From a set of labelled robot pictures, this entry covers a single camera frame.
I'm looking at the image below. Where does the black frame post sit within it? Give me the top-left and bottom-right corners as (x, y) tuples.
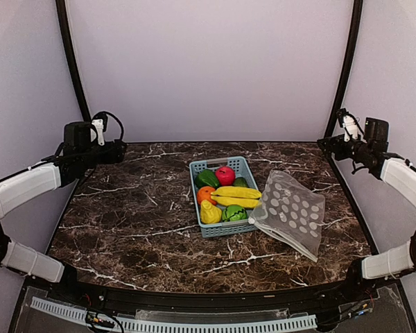
(324, 0), (363, 137)
(55, 0), (91, 121)

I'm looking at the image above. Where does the grey slotted cable duct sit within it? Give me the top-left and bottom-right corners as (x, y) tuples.
(30, 296), (318, 332)

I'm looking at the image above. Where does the green toy watermelon ball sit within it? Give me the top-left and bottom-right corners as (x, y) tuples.
(221, 205), (248, 222)

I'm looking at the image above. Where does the blue perforated plastic basket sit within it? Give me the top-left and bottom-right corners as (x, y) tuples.
(189, 156), (261, 238)

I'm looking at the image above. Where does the orange toy orange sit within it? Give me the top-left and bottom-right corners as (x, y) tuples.
(196, 186), (217, 205)

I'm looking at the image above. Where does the left black frame post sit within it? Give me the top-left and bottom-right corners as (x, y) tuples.
(55, 0), (91, 121)

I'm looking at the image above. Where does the right black frame post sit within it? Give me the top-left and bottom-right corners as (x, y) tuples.
(324, 0), (363, 137)

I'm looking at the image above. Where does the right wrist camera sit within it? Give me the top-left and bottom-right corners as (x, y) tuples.
(336, 108), (363, 142)

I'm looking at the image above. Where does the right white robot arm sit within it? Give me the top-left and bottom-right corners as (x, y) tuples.
(318, 109), (416, 301)

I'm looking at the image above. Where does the black front rail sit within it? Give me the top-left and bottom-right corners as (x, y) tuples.
(15, 278), (410, 322)

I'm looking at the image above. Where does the green toy mango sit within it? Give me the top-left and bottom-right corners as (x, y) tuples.
(232, 177), (249, 188)

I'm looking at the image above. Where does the yellow toy pear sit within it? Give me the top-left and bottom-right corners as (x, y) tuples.
(200, 200), (223, 224)

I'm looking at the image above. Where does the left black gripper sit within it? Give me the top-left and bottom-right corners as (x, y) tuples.
(79, 139), (128, 171)

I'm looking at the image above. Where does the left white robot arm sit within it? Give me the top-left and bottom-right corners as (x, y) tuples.
(0, 118), (127, 302)

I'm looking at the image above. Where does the yellow toy banana bunch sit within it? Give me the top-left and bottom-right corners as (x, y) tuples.
(211, 186), (262, 209)

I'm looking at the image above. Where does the green toy bell pepper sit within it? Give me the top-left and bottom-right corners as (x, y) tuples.
(194, 169), (220, 189)

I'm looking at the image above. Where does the clear dotted zip bag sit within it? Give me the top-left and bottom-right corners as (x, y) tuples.
(248, 170), (325, 262)

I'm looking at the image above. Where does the red toy apple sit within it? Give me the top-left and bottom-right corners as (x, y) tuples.
(215, 166), (236, 187)

